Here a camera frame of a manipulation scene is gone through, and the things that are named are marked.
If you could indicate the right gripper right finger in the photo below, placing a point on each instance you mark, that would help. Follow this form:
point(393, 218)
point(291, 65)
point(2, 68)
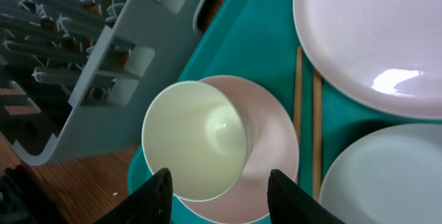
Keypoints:
point(288, 203)

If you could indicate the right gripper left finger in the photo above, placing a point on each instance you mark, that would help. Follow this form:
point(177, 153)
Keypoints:
point(150, 203)

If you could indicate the pink bowl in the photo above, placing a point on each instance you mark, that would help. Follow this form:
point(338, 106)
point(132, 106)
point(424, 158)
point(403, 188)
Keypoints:
point(274, 145)

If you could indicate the cream paper cup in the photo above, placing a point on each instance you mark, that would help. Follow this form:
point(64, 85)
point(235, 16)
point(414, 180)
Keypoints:
point(196, 132)

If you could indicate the grey bowl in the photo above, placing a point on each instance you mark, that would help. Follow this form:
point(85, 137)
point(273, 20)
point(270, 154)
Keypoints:
point(392, 175)

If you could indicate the large white plate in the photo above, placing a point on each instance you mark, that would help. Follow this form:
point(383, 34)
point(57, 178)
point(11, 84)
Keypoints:
point(385, 54)

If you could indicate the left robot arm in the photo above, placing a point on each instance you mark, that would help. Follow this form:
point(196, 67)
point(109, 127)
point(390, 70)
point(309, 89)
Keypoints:
point(23, 201)

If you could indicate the grey dishwasher rack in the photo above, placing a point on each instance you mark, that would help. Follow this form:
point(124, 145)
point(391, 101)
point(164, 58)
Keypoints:
point(77, 76)

